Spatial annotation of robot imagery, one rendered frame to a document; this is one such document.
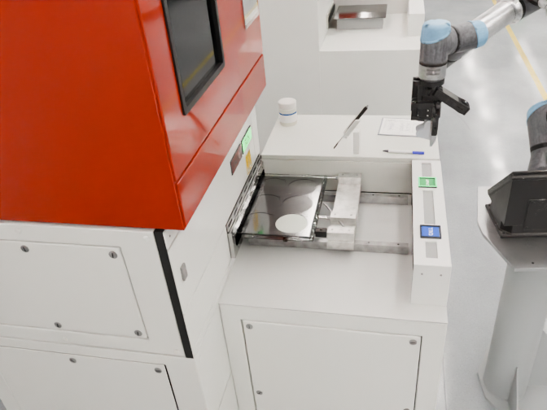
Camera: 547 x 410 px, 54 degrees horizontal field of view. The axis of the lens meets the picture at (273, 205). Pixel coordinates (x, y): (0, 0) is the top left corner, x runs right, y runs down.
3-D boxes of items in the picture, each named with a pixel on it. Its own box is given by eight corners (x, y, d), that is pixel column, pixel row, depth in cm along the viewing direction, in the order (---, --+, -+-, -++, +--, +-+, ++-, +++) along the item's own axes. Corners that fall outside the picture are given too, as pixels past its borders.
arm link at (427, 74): (446, 58, 149) (448, 68, 143) (444, 73, 152) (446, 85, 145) (418, 58, 151) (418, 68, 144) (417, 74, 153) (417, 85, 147)
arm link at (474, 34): (461, 32, 156) (430, 40, 153) (484, 12, 145) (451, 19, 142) (471, 57, 155) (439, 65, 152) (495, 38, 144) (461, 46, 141)
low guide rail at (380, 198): (266, 198, 194) (265, 192, 192) (267, 196, 196) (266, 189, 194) (407, 205, 184) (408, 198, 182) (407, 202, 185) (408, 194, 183)
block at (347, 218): (330, 224, 168) (330, 216, 166) (331, 218, 171) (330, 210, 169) (356, 225, 166) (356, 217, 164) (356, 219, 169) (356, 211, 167)
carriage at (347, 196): (326, 249, 162) (326, 241, 161) (339, 185, 192) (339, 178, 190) (353, 250, 161) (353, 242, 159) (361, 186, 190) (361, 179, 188)
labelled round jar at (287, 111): (277, 127, 210) (276, 104, 205) (281, 119, 216) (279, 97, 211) (295, 127, 209) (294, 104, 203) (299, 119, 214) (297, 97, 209)
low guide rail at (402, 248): (248, 245, 172) (247, 237, 171) (250, 241, 174) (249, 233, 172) (408, 255, 162) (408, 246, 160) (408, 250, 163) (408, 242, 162)
